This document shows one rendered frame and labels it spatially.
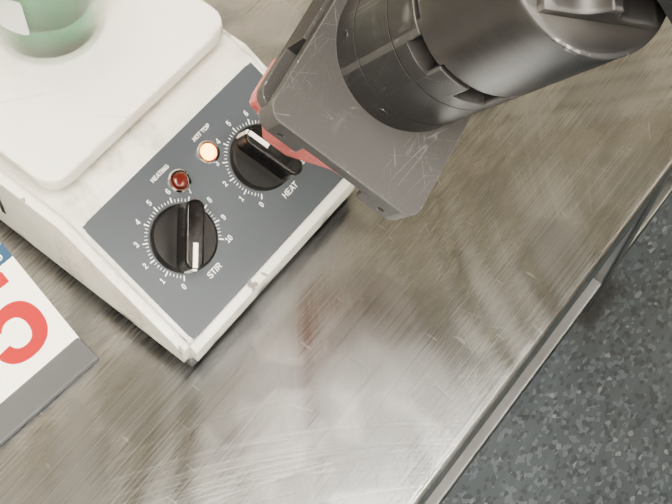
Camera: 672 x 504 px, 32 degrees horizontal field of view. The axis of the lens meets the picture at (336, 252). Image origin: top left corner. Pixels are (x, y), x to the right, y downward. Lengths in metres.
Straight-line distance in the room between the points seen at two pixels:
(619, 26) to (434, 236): 0.29
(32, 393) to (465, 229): 0.23
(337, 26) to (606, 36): 0.11
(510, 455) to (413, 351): 0.79
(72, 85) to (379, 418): 0.21
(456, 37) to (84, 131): 0.23
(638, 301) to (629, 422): 0.16
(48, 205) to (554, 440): 0.93
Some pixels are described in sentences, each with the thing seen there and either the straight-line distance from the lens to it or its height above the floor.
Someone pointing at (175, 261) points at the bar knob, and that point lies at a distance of 0.54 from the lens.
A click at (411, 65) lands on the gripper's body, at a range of 0.37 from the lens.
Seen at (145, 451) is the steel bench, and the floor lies 0.75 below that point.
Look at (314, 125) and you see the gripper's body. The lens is 0.40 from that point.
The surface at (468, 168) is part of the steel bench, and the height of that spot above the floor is 0.75.
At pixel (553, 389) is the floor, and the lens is 1.40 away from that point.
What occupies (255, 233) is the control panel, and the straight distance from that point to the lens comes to 0.56.
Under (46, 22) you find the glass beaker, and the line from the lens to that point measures 0.53.
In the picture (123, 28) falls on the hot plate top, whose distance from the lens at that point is 0.57.
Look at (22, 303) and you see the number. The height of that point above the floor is 0.77.
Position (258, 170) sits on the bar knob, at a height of 0.80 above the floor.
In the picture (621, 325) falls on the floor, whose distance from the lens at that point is 1.46.
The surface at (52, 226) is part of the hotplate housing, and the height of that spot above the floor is 0.81.
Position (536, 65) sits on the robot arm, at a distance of 0.34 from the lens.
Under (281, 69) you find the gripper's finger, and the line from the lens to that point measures 0.42.
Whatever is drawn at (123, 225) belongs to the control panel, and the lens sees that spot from 0.54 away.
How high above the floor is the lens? 1.28
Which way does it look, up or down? 63 degrees down
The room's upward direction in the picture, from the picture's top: 5 degrees clockwise
